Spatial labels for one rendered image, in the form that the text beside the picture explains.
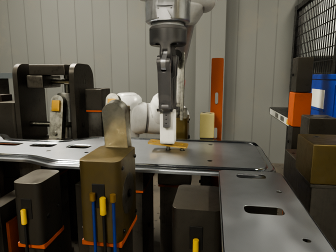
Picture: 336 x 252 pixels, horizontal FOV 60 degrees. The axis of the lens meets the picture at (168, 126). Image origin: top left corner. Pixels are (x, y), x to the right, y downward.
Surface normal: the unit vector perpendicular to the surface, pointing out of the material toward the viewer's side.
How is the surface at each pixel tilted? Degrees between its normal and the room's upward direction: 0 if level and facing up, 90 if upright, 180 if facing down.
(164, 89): 99
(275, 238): 0
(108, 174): 90
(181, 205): 0
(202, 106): 90
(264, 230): 0
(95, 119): 90
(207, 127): 90
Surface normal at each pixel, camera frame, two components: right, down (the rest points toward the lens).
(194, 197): 0.00, -0.99
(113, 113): -0.14, 0.36
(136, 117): 0.23, 0.13
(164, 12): -0.15, 0.16
